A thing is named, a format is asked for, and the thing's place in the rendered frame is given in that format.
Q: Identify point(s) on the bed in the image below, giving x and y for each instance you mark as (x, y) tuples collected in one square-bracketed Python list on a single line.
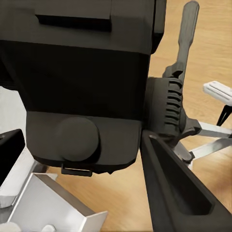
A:
[(13, 116)]

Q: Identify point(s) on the camera tripod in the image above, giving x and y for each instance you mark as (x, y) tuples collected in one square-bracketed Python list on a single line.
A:
[(164, 113)]

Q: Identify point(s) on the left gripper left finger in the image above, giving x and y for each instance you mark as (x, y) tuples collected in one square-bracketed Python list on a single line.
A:
[(12, 144)]

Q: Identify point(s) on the nightstand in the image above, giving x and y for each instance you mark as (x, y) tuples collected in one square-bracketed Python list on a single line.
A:
[(44, 202)]

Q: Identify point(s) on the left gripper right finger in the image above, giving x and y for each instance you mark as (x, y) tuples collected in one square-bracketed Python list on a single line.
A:
[(178, 200)]

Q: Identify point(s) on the digital camera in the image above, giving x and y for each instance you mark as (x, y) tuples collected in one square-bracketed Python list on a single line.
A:
[(81, 69)]

